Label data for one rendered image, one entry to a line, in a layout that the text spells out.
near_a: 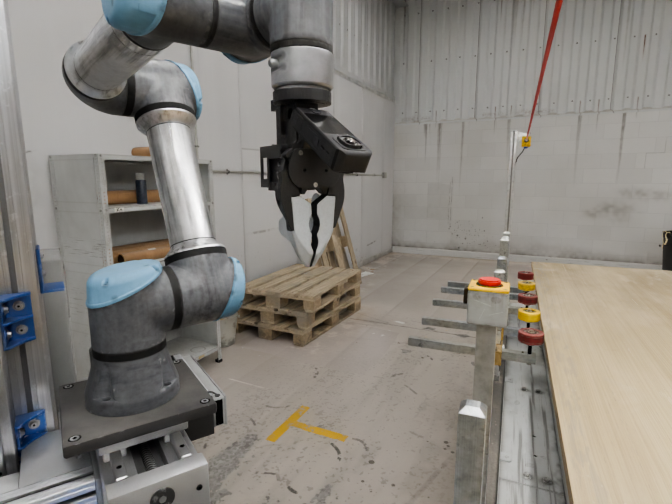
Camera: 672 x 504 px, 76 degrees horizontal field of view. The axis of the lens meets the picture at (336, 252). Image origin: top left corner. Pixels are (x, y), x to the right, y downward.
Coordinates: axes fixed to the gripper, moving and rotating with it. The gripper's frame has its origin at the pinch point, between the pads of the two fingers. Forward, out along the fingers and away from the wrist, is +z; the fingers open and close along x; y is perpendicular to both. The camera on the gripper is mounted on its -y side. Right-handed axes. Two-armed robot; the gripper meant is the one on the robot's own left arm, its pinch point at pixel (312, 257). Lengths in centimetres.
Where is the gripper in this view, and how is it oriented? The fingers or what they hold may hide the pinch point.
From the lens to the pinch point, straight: 53.6
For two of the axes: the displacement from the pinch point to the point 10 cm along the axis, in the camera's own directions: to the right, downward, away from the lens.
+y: -5.6, -1.4, 8.2
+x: -8.3, 1.0, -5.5
